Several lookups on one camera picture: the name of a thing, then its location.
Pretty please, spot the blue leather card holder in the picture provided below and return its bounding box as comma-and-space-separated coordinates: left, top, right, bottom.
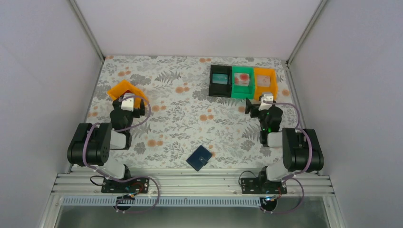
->
186, 145, 212, 171

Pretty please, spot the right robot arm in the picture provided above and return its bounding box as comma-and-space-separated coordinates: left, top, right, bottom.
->
245, 98, 324, 182

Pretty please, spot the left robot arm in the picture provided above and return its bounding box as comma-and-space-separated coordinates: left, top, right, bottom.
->
67, 93, 150, 182

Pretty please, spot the pale card stack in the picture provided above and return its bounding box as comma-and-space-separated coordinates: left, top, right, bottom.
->
257, 75, 271, 87

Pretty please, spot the white red card stack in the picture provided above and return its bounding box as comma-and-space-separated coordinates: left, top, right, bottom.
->
234, 73, 250, 86

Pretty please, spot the teal card stack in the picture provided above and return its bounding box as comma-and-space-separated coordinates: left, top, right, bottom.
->
211, 73, 228, 85

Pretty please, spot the orange bin right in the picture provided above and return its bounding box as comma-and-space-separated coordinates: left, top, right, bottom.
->
253, 67, 278, 100

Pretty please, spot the orange bin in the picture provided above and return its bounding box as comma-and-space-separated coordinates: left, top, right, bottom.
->
253, 67, 278, 100
107, 79, 148, 108

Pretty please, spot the orange bin left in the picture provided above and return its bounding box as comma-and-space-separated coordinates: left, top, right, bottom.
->
107, 79, 148, 108

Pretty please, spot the green bin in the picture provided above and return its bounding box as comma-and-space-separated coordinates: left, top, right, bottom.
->
231, 66, 255, 99

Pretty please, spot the black bin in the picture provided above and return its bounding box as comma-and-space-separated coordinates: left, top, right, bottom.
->
208, 65, 232, 97

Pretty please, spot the floral table mat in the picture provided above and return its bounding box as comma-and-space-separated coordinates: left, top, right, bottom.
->
87, 56, 297, 169

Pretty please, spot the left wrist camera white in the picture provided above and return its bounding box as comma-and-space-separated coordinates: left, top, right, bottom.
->
121, 93, 135, 112

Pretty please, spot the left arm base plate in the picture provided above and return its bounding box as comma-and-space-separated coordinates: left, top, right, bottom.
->
101, 178, 150, 194

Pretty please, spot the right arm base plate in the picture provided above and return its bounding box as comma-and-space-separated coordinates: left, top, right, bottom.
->
239, 178, 288, 195

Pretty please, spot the aluminium mounting rail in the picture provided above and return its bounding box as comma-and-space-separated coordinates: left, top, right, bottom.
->
51, 167, 334, 197

